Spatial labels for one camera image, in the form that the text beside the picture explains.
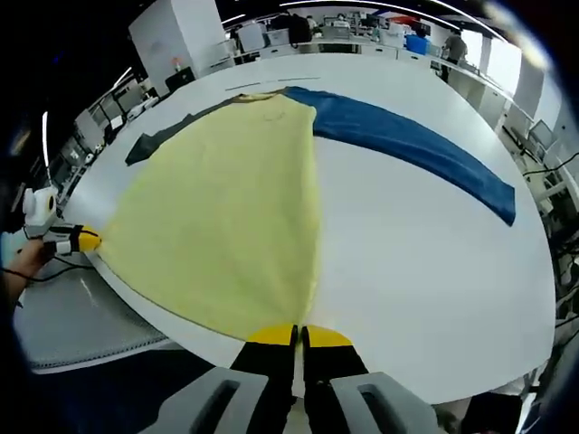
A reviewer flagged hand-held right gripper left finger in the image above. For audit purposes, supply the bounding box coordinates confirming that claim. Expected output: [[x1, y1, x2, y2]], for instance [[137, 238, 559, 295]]
[[160, 323, 299, 434]]

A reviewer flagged black desktop monitor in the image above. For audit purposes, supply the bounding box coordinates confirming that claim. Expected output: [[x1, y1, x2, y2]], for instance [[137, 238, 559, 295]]
[[164, 67, 197, 94]]

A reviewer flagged blue plastic bin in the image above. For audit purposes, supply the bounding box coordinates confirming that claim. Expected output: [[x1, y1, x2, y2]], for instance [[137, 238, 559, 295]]
[[404, 33, 432, 57]]

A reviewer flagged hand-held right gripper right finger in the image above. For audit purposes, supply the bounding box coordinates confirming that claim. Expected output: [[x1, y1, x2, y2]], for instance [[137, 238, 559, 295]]
[[300, 325, 441, 434]]

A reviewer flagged person's left hand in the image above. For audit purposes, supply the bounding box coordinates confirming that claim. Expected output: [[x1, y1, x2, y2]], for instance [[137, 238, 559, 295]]
[[8, 238, 58, 284]]

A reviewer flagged yellow garment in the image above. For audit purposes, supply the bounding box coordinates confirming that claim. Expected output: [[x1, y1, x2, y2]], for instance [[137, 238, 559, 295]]
[[124, 85, 517, 343]]

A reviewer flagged black cable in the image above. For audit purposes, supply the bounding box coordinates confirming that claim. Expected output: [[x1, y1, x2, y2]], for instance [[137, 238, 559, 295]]
[[0, 263, 99, 284]]

